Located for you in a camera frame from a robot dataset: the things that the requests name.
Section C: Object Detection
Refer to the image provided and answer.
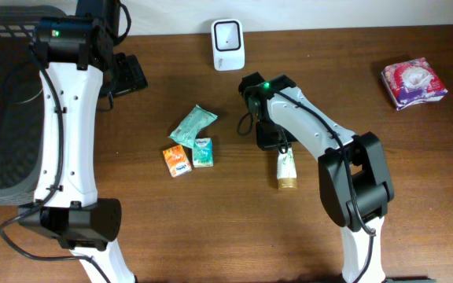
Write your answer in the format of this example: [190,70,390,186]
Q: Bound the orange tissue pack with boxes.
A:
[163,145,192,178]

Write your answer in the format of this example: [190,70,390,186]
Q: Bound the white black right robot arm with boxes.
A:
[238,72,395,282]

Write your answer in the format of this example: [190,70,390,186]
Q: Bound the white conditioner tube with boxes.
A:
[277,147,297,190]

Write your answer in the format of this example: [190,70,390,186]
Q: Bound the teal Kleenex tissue pack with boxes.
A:
[192,138,214,167]

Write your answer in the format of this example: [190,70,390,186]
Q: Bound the red purple tissue pack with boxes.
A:
[381,57,448,111]

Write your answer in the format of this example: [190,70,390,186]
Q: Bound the grey plastic mesh basket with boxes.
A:
[0,6,64,206]

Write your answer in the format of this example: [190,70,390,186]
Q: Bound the teal wet wipes pack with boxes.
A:
[169,105,218,149]

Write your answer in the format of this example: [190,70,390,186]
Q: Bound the white barcode scanner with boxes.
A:
[211,19,245,72]

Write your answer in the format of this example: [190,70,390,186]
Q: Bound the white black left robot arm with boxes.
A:
[17,1,148,282]

